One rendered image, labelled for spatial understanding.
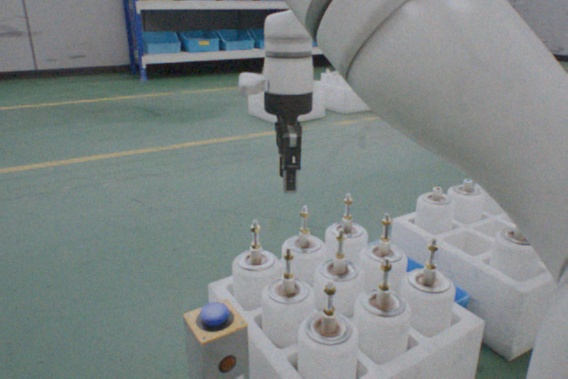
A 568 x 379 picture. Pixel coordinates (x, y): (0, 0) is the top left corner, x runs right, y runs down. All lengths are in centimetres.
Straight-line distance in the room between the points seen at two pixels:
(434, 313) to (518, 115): 65
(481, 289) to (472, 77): 92
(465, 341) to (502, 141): 69
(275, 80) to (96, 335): 79
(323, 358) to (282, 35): 48
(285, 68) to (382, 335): 46
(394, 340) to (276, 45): 51
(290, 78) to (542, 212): 43
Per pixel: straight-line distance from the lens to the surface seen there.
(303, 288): 83
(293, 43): 64
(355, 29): 24
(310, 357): 74
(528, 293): 107
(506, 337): 114
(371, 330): 79
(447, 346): 88
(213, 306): 67
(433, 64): 23
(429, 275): 87
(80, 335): 122
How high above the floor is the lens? 73
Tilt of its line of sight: 20 degrees down
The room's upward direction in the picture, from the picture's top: straight up
